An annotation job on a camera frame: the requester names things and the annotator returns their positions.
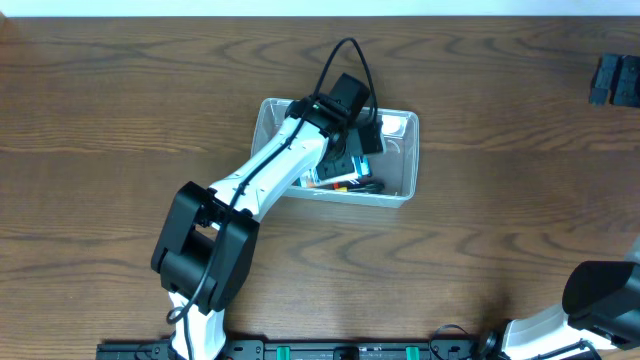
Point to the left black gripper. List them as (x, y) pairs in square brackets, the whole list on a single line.
[(338, 168)]

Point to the blue white small box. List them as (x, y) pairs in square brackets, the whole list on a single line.
[(330, 172)]

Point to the thin black yellow screwdriver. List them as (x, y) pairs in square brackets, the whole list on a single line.
[(369, 187)]

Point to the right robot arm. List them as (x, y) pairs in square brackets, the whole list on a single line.
[(599, 311)]

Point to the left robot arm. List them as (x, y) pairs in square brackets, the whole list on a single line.
[(205, 249)]

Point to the clear plastic container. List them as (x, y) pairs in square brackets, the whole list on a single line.
[(397, 168)]

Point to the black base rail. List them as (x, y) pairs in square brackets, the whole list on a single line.
[(446, 349)]

